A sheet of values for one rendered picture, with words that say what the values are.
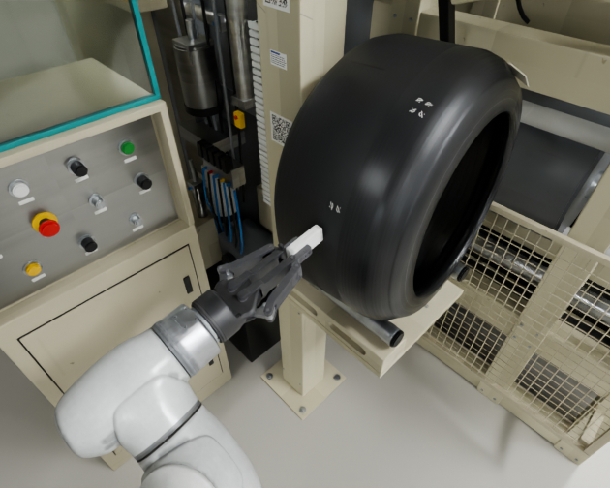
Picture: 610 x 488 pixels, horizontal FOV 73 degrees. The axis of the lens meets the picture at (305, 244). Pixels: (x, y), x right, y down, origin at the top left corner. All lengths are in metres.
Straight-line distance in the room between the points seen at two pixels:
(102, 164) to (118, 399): 0.65
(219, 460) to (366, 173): 0.44
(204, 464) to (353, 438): 1.30
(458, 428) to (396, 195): 1.42
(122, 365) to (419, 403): 1.52
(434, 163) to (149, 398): 0.50
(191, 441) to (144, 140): 0.75
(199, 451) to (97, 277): 0.72
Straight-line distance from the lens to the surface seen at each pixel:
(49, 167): 1.06
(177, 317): 0.59
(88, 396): 0.58
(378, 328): 0.96
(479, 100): 0.72
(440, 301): 1.19
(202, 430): 0.59
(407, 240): 0.66
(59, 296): 1.19
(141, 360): 0.57
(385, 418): 1.87
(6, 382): 2.31
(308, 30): 0.87
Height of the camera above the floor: 1.69
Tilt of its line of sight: 44 degrees down
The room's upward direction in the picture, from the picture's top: straight up
